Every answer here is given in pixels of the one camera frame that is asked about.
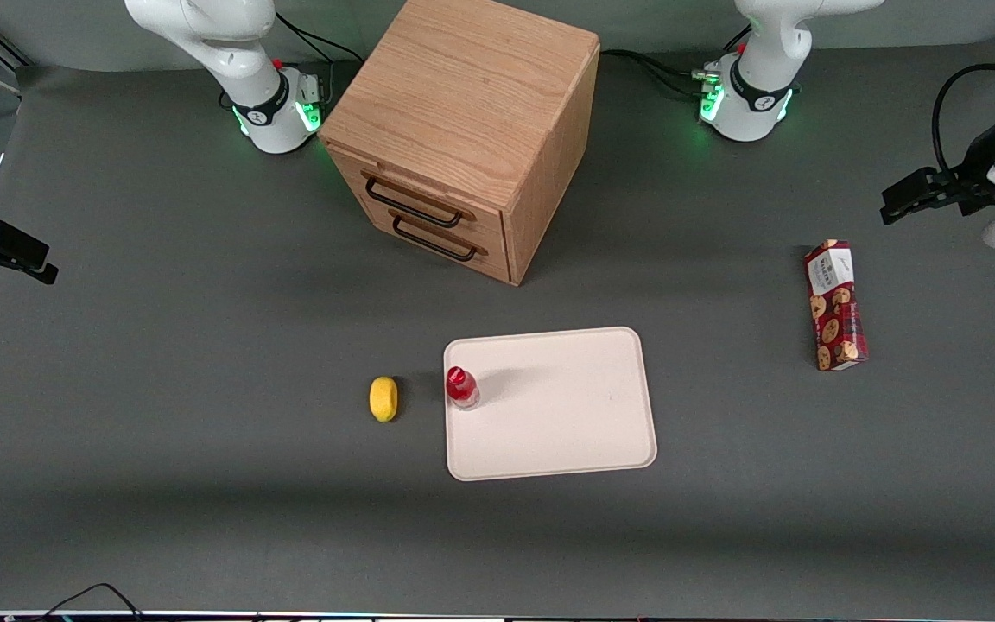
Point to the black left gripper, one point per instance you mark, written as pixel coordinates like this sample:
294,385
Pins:
970,178

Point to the yellow lemon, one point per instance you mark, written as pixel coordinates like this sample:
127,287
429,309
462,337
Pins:
383,399

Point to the beige plastic tray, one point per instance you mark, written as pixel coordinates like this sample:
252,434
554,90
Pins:
558,406

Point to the red cookie box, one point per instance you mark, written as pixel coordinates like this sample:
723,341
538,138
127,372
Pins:
834,307

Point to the wooden drawer cabinet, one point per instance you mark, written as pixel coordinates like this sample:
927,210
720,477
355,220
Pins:
463,112

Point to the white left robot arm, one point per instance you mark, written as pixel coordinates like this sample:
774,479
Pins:
757,104

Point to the small red-capped bottle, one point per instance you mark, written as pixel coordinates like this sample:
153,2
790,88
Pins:
461,386

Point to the wooden drawer front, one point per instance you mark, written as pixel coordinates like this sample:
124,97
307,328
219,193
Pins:
454,246
428,194

